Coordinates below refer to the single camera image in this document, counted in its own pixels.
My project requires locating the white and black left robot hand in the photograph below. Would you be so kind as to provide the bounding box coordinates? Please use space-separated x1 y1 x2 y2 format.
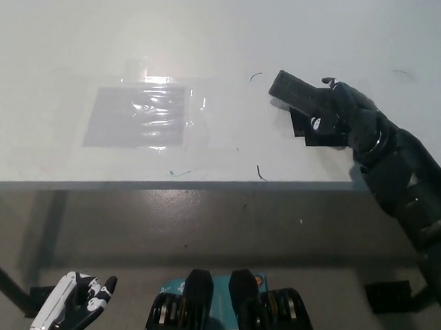
29 269 119 330

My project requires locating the clear plastic sleeve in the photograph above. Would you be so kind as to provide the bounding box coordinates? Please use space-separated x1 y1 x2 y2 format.
82 82 187 150

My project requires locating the dark grey whiteboard eraser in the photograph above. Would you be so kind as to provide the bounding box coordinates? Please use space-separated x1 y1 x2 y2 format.
267 69 339 117

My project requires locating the clear plastic sheet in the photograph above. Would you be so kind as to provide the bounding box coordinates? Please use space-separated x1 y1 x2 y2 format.
49 54 215 173

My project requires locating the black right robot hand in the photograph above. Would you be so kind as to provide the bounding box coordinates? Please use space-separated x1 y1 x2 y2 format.
307 76 386 150

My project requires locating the grey table leg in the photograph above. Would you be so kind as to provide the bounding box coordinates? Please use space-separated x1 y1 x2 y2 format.
38 189 69 275

